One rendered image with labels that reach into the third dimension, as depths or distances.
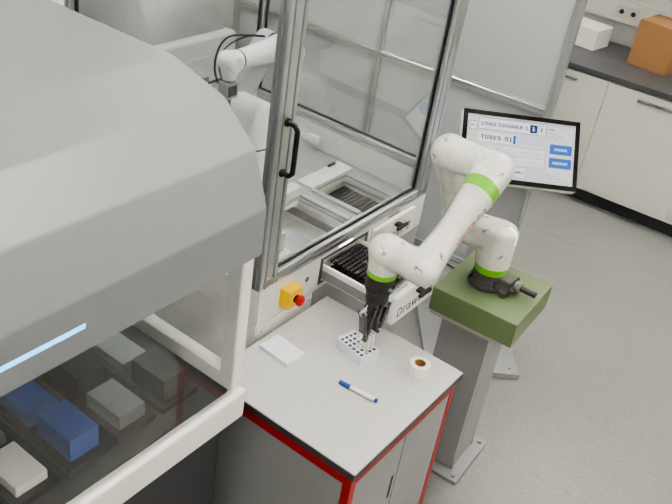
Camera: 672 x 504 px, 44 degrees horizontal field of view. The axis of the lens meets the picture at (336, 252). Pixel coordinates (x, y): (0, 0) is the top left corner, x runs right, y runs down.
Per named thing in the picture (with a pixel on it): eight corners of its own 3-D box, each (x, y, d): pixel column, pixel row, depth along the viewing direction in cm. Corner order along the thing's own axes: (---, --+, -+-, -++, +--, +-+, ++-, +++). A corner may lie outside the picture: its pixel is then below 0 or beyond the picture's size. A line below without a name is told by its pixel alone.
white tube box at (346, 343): (378, 358, 279) (380, 349, 276) (359, 367, 273) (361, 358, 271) (353, 337, 286) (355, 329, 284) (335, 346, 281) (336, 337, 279)
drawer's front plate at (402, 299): (434, 292, 305) (440, 267, 299) (390, 326, 285) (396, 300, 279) (430, 290, 306) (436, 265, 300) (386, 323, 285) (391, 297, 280)
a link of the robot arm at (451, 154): (453, 211, 316) (441, 119, 272) (491, 228, 309) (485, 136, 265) (435, 237, 312) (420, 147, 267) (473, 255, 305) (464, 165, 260)
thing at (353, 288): (428, 288, 304) (432, 275, 301) (389, 318, 286) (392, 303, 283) (341, 243, 322) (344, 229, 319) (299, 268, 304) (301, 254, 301)
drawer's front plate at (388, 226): (411, 229, 341) (417, 206, 336) (371, 255, 321) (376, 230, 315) (408, 227, 342) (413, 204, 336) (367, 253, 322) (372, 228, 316)
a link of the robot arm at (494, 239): (476, 251, 314) (488, 207, 304) (514, 268, 307) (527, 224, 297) (460, 265, 305) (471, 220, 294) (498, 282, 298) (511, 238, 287)
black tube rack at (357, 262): (404, 282, 305) (408, 268, 301) (377, 302, 292) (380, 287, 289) (356, 257, 315) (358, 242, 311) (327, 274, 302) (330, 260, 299)
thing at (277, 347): (305, 356, 274) (305, 352, 273) (286, 368, 268) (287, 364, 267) (277, 337, 280) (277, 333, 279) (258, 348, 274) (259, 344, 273)
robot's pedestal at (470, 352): (486, 444, 360) (532, 303, 319) (454, 485, 337) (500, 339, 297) (426, 411, 372) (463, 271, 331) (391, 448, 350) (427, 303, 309)
